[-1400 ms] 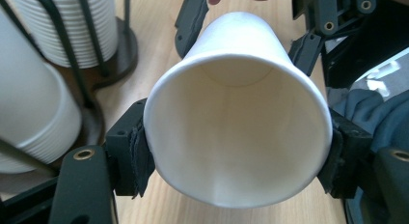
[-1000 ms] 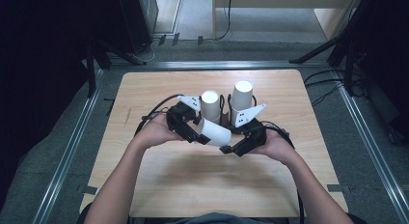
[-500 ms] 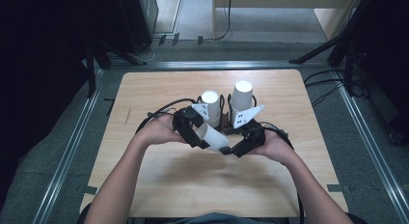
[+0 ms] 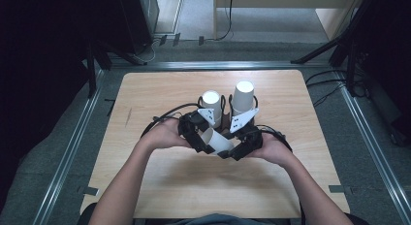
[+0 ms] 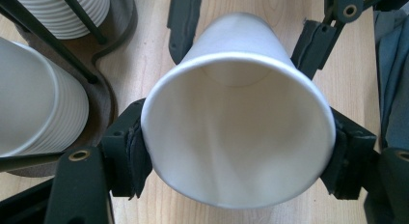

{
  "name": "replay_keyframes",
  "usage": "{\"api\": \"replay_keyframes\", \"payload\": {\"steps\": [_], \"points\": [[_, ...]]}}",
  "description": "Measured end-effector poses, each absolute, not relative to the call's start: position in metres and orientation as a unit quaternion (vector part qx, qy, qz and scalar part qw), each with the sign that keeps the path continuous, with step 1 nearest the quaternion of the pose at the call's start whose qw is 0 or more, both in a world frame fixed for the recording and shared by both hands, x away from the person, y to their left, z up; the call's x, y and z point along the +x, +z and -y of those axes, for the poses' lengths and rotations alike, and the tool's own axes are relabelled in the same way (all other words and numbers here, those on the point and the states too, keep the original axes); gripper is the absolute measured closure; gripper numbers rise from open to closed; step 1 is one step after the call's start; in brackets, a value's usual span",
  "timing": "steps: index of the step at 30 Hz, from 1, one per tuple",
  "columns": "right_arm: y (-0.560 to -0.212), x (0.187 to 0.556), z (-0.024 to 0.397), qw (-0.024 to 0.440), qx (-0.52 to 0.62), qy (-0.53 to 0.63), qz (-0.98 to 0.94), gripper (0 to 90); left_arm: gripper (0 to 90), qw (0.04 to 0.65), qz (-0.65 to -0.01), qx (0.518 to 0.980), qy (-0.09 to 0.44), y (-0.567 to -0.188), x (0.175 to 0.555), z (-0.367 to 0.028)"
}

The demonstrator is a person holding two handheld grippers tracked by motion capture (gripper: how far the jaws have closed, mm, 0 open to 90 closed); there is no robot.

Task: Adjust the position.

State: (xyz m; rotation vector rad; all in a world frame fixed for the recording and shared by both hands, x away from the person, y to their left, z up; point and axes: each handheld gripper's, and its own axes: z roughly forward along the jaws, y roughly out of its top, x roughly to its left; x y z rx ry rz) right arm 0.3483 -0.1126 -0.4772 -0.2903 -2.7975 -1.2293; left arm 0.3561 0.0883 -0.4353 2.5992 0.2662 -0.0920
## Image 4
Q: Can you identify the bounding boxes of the black cabinet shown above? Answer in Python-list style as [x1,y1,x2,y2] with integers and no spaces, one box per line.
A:
[117,0,160,55]

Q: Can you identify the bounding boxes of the dark brown cup holder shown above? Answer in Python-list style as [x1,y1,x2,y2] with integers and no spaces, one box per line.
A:
[197,93,260,136]

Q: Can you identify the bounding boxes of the black floor cables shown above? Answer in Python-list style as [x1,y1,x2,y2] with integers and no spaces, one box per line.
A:
[304,69,370,108]

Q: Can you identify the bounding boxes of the left hand-held gripper cable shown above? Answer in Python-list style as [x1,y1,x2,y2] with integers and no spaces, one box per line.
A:
[141,102,202,139]

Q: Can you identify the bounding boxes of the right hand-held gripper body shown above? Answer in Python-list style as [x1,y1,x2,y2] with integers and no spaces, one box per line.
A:
[229,108,264,152]

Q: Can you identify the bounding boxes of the light wooden desk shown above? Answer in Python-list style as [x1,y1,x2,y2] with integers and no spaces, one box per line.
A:
[212,0,366,42]

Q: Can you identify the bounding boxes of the person's right leg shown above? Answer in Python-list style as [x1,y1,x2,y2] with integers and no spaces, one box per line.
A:
[345,212,371,225]

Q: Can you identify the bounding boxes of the person's right hand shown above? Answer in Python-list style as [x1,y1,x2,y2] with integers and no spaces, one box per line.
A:
[246,133,294,169]

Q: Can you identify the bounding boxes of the black tripod stand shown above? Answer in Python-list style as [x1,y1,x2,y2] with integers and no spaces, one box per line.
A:
[290,0,381,97]
[84,40,149,99]

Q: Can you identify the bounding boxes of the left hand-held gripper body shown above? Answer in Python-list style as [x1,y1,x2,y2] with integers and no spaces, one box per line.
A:
[177,108,216,146]

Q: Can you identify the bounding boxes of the metal floor rail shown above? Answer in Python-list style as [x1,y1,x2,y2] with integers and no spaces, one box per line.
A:
[31,69,105,225]
[109,60,328,71]
[332,69,411,225]

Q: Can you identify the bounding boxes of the person's left leg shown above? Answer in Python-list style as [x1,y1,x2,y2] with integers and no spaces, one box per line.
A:
[76,202,98,225]

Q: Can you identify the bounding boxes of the white floor cable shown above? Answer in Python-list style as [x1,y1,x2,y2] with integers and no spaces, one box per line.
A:
[135,38,162,65]

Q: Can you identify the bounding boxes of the person's left hand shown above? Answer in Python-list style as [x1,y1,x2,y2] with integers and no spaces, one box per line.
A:
[140,117,192,152]

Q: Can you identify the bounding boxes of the right hand-held gripper cable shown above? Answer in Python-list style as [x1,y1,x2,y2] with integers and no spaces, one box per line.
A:
[256,123,305,225]

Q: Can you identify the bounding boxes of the hand-held gripper cable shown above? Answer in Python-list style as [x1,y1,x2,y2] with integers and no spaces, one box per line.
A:
[256,123,305,225]
[141,102,202,139]

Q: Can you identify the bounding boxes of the person's leg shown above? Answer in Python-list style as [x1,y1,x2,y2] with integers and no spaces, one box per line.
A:
[76,202,98,225]
[345,212,371,225]

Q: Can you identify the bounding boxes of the black hanging cable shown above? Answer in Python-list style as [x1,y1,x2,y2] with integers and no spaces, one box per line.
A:
[215,0,235,42]

